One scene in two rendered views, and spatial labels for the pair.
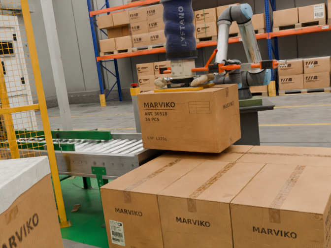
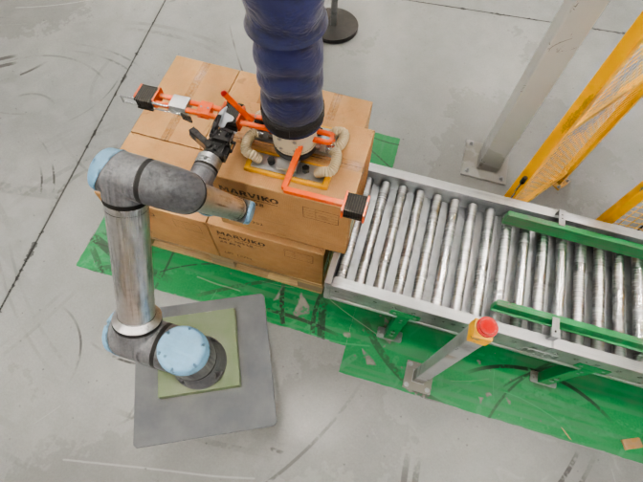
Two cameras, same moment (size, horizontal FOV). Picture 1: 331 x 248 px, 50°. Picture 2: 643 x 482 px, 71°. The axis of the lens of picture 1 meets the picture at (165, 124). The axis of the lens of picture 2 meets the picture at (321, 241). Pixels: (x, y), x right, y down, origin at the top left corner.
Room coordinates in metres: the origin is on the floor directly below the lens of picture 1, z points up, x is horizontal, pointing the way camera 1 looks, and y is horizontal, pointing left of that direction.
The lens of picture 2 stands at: (3.61, -0.42, 2.47)
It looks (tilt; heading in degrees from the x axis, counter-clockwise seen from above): 64 degrees down; 160
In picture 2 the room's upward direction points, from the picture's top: 3 degrees clockwise
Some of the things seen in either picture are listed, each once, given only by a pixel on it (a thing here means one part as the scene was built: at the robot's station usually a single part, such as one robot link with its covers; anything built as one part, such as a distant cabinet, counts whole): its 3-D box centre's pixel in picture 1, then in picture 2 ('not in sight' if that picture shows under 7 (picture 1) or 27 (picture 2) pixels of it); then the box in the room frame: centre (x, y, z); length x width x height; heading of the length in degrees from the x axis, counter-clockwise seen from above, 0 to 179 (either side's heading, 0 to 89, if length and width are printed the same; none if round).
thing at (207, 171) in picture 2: (233, 66); (199, 182); (2.65, -0.55, 1.12); 0.12 x 0.09 x 0.10; 147
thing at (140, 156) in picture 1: (163, 145); (346, 219); (2.67, 0.04, 0.58); 0.70 x 0.03 x 0.06; 147
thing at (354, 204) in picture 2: (165, 70); (355, 207); (2.91, -0.06, 1.14); 0.09 x 0.08 x 0.05; 147
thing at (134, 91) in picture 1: (141, 138); (443, 359); (3.41, 0.25, 0.50); 0.07 x 0.07 x 1.00; 57
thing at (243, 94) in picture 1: (241, 93); (197, 360); (3.20, -0.71, 0.85); 0.19 x 0.19 x 0.10
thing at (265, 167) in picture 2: (190, 83); (288, 166); (2.61, -0.22, 1.03); 0.34 x 0.10 x 0.05; 57
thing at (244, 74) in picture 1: (241, 77); (185, 352); (3.20, -0.72, 0.99); 0.17 x 0.15 x 0.18; 56
